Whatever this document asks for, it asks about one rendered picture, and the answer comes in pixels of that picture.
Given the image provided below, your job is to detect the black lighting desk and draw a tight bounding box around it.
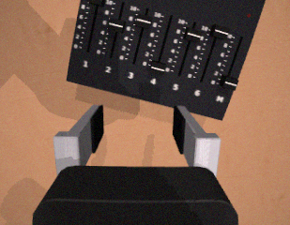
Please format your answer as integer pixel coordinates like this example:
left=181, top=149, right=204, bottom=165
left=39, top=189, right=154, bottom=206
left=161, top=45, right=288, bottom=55
left=67, top=0, right=266, bottom=121

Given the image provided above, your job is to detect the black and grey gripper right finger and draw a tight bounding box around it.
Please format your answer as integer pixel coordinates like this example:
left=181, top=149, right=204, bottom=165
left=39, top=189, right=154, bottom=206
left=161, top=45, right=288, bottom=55
left=173, top=106, right=221, bottom=178

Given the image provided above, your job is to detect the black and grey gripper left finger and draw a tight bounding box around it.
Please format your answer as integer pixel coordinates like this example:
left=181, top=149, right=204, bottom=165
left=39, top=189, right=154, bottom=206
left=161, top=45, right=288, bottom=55
left=53, top=105, right=104, bottom=175

